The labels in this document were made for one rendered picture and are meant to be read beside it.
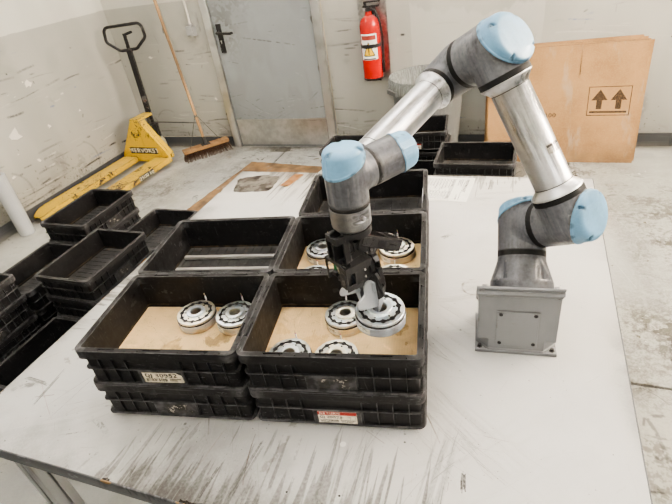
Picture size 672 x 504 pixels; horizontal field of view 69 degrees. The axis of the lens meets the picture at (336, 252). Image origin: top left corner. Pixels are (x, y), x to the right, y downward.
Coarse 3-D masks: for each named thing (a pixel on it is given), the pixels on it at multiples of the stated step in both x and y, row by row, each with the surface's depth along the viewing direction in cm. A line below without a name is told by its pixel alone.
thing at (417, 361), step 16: (288, 272) 128; (304, 272) 127; (320, 272) 126; (384, 272) 123; (400, 272) 122; (416, 272) 121; (256, 320) 114; (240, 352) 105; (256, 352) 105; (272, 352) 104; (288, 352) 103; (304, 352) 103; (416, 368) 98
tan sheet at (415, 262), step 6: (306, 246) 157; (420, 246) 148; (378, 252) 148; (306, 258) 151; (414, 258) 143; (300, 264) 148; (306, 264) 148; (312, 264) 148; (330, 264) 146; (384, 264) 143; (402, 264) 142; (408, 264) 141; (414, 264) 141
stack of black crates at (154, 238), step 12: (144, 216) 271; (156, 216) 278; (168, 216) 276; (180, 216) 273; (192, 216) 263; (132, 228) 262; (144, 228) 270; (156, 228) 279; (168, 228) 278; (156, 240) 268
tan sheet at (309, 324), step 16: (288, 320) 128; (304, 320) 127; (320, 320) 126; (416, 320) 121; (272, 336) 123; (288, 336) 122; (304, 336) 122; (320, 336) 121; (336, 336) 120; (352, 336) 119; (368, 336) 119; (400, 336) 117; (416, 336) 116; (368, 352) 114; (384, 352) 114; (400, 352) 113; (416, 352) 112
